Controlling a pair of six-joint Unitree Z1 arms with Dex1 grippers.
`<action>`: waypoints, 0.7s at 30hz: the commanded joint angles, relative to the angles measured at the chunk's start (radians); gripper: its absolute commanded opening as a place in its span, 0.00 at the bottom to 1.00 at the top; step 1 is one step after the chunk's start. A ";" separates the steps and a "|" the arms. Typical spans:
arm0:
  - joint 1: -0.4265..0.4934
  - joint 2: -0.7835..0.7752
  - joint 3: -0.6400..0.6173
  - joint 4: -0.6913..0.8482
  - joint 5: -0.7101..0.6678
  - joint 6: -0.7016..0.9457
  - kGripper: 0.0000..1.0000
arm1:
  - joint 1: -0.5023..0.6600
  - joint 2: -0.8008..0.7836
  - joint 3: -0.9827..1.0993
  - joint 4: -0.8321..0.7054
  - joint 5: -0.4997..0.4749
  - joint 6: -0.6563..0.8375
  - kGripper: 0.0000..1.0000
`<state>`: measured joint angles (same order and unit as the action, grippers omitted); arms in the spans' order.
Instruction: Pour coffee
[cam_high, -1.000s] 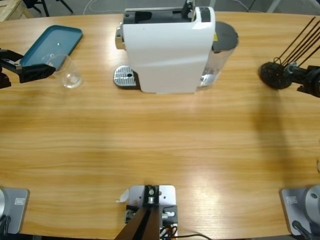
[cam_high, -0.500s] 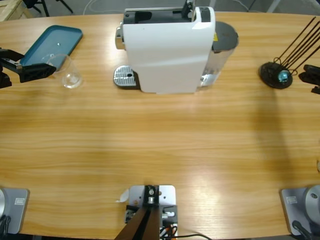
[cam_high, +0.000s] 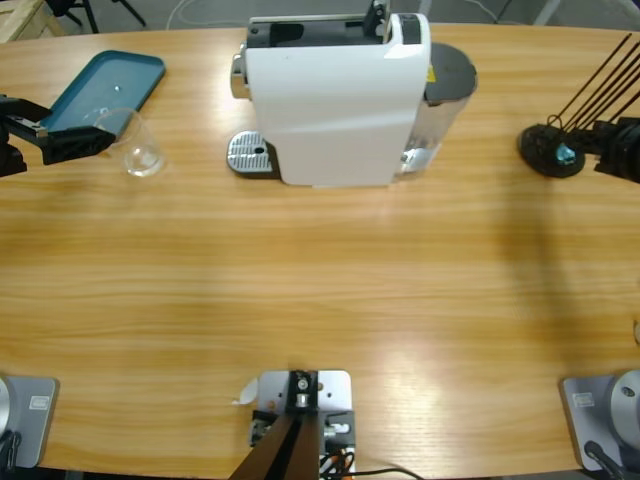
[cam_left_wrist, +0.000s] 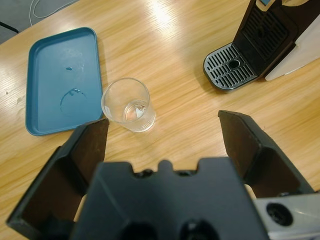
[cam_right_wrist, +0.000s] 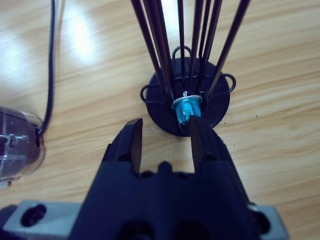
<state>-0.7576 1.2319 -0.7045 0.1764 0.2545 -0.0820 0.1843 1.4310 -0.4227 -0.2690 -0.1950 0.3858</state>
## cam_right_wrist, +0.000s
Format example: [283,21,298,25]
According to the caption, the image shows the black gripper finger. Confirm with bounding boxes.
[99,117,144,176]
[188,116,236,174]

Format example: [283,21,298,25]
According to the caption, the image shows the blue coffee capsule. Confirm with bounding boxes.
[171,94,203,126]

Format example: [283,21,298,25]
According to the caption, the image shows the black capsule holder with rods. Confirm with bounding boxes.
[129,0,252,137]

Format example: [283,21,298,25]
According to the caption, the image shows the black machine power cable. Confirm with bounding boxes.
[34,0,57,149]

